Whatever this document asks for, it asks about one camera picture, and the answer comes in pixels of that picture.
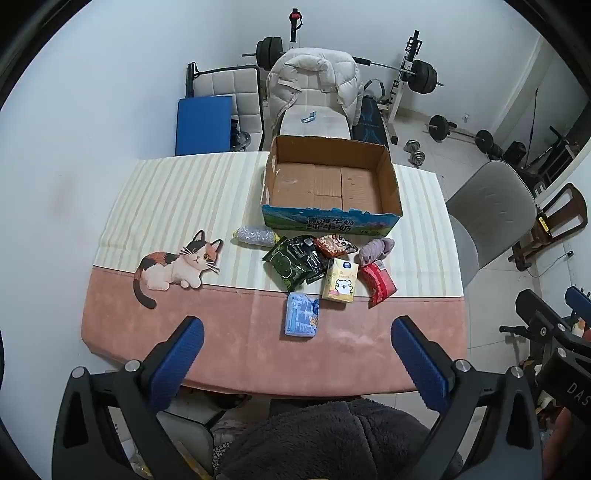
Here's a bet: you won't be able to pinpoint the brown wooden chair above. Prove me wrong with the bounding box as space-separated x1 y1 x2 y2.
509 182 588 271

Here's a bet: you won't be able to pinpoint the clear bag with yellow item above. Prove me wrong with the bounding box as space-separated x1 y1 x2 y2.
232 225 281 247

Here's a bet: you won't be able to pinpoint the green snack packet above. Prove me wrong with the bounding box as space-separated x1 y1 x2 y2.
263 239 303 292

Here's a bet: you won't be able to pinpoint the white padded chair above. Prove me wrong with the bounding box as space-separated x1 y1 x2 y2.
274 85 354 151
186 62 266 153

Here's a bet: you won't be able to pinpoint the short barbell with black plates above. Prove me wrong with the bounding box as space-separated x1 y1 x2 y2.
428 115 496 154

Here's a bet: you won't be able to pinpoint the white puffer jacket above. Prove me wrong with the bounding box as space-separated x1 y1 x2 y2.
266 47 362 129

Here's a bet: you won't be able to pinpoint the black weight bench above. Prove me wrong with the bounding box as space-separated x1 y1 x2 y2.
352 79 392 142

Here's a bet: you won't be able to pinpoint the chrome weight plates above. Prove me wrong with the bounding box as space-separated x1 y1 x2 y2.
230 119 253 151

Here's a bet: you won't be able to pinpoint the black snack packet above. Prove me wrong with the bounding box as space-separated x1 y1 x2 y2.
285 234 331 285

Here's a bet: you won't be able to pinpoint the printed cardboard box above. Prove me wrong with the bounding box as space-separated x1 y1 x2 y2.
261 135 403 237

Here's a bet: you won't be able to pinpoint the black bag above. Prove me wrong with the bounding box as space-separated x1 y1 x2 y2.
502 141 527 165

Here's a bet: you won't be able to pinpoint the person's dark fleece clothing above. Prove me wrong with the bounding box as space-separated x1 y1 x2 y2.
215 399 463 480

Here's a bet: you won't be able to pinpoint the yellow tissue pack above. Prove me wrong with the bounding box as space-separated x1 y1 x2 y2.
322 257 360 305

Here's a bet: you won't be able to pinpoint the grey chair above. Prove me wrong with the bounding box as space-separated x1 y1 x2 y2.
445 159 539 288

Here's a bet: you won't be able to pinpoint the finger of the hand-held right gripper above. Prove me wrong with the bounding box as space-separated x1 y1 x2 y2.
515 290 583 344
566 285 591 324

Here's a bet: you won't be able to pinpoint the light blue packet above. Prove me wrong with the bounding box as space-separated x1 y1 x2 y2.
281 292 321 340

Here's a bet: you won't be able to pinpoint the purple cloth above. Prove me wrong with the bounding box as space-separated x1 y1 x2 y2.
358 237 396 267

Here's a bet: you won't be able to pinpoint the long barbell with black plates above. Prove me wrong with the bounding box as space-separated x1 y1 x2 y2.
242 37 445 94

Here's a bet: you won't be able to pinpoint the orange snack packet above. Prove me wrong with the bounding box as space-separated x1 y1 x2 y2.
314 234 359 259

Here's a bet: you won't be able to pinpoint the red snack packet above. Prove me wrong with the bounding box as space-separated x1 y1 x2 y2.
358 259 398 309

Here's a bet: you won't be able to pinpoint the black metal frame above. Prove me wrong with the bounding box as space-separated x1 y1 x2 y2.
522 126 579 182

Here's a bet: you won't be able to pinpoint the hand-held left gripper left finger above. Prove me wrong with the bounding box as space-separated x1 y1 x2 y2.
52 316 218 480

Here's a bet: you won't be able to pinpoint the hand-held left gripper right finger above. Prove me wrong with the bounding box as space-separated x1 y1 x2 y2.
390 316 542 480

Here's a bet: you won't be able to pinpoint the blue board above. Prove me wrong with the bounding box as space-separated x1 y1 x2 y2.
174 95 234 157

